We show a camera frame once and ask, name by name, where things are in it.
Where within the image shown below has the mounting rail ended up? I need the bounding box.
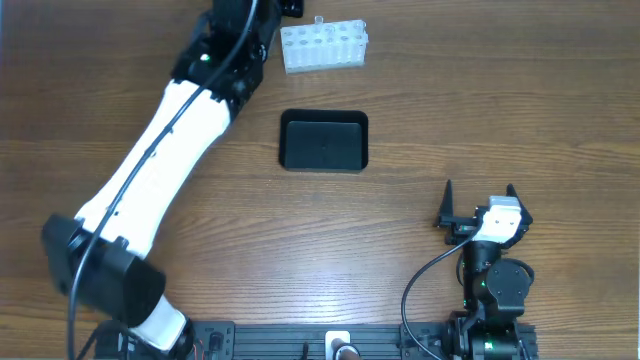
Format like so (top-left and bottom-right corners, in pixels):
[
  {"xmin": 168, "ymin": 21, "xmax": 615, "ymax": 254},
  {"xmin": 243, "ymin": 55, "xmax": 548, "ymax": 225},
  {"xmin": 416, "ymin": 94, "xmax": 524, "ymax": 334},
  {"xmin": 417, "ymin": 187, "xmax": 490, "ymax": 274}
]
[{"xmin": 94, "ymin": 320, "xmax": 539, "ymax": 360}]

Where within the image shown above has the black cable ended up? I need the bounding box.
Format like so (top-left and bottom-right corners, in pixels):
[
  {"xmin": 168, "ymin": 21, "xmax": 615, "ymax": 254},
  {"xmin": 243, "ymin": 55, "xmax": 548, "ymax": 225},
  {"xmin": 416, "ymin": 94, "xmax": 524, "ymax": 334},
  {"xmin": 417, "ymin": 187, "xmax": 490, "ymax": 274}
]
[
  {"xmin": 400, "ymin": 222, "xmax": 487, "ymax": 360},
  {"xmin": 66, "ymin": 0, "xmax": 261, "ymax": 360}
]

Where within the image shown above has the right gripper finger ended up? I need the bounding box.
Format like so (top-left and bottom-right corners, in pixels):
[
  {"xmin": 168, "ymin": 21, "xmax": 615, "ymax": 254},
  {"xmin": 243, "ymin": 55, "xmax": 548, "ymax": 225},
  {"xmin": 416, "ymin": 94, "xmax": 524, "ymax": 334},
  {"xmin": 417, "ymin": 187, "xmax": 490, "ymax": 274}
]
[
  {"xmin": 505, "ymin": 183, "xmax": 534, "ymax": 232},
  {"xmin": 437, "ymin": 178, "xmax": 456, "ymax": 219}
]

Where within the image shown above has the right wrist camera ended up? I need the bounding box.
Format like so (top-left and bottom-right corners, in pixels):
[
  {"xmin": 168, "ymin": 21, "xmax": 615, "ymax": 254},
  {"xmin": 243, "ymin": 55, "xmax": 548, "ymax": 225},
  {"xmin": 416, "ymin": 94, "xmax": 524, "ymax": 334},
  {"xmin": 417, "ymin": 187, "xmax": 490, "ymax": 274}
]
[{"xmin": 478, "ymin": 195, "xmax": 523, "ymax": 245}]

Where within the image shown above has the black tray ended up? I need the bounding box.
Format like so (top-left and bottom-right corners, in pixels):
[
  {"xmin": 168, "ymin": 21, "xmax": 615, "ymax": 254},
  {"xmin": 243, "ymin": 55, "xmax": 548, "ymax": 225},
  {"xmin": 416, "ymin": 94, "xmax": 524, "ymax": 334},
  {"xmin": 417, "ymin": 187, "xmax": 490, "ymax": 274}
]
[{"xmin": 278, "ymin": 108, "xmax": 370, "ymax": 175}]

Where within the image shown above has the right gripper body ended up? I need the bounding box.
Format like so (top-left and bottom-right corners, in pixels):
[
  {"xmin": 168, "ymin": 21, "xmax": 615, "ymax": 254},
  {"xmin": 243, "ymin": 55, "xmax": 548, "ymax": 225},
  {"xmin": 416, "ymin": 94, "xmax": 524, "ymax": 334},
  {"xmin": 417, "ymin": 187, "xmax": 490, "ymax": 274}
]
[{"xmin": 433, "ymin": 214, "xmax": 481, "ymax": 246}]

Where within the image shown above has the white test tube rack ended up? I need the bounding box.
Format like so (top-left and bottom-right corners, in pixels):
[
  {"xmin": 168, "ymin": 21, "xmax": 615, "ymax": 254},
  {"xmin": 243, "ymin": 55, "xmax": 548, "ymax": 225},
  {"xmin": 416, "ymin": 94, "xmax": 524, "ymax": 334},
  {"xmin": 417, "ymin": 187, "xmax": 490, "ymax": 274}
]
[{"xmin": 279, "ymin": 18, "xmax": 370, "ymax": 75}]

